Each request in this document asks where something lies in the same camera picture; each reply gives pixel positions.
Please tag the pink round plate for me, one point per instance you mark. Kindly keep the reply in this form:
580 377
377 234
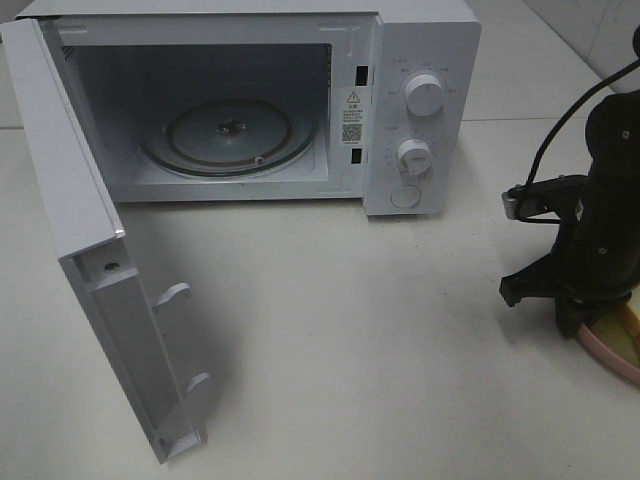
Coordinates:
606 356

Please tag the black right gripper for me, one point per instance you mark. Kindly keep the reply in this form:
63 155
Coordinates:
595 258

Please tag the toast sandwich with lettuce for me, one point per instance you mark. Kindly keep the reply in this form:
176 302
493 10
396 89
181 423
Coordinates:
618 329

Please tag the white microwave door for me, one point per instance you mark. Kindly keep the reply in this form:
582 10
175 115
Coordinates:
89 237

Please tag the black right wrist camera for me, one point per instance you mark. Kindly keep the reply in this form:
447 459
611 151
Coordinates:
548 201

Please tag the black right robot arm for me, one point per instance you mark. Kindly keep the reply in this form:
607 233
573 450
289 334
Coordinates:
612 139

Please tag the round white door button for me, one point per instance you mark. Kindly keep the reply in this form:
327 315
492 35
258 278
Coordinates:
406 196

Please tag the white lower timer knob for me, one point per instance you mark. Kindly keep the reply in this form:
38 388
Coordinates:
414 157

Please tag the white microwave oven body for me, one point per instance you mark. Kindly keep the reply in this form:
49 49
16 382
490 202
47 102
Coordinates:
344 62

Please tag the white upper power knob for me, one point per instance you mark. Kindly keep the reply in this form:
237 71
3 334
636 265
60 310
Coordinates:
424 94

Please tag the glass microwave turntable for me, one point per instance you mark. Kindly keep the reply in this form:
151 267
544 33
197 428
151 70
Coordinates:
229 138

